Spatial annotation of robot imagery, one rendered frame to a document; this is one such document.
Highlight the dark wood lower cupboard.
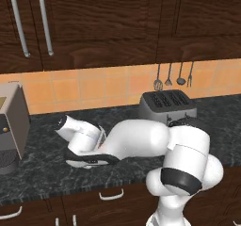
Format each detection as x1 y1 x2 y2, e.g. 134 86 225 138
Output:
183 165 241 226

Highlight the silver drawer handle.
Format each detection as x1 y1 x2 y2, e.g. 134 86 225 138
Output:
98 187 125 202
0 205 24 221

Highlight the silver cupboard door handle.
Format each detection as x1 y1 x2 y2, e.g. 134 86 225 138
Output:
38 0 55 57
9 0 32 59

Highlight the hanging metal spatula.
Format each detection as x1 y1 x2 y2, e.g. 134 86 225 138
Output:
164 62 174 88

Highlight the grey countertop appliance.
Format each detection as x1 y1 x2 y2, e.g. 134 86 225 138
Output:
0 81 32 176

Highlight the silver four-slot toaster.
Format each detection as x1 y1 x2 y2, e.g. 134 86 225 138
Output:
137 89 199 128

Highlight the dark wood drawer front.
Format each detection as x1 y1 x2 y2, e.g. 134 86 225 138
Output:
0 197 54 226
60 182 162 226

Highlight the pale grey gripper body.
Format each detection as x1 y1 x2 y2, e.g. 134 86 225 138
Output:
97 124 107 150

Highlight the hanging metal fork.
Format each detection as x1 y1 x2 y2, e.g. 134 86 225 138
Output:
186 60 195 89

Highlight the dark wood cupboard door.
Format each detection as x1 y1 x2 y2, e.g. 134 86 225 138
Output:
155 0 241 65
26 0 164 72
0 0 44 75

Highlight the hanging metal ladle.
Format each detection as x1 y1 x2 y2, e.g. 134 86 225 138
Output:
175 61 187 87

